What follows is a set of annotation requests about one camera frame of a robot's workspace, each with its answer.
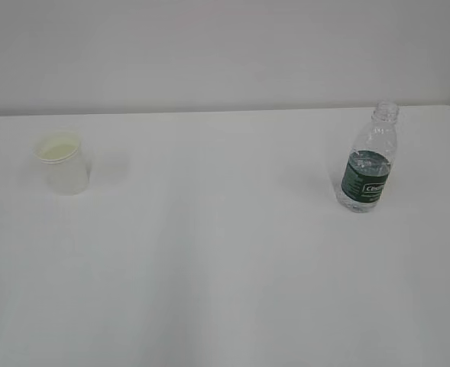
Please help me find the clear water bottle green label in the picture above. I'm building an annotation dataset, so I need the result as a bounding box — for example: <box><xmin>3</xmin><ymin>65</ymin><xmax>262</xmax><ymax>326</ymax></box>
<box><xmin>336</xmin><ymin>101</ymin><xmax>400</xmax><ymax>213</ymax></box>

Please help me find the white paper cup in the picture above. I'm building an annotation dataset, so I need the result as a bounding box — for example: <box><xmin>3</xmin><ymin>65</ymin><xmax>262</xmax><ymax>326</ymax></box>
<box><xmin>34</xmin><ymin>131</ymin><xmax>89</xmax><ymax>196</ymax></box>

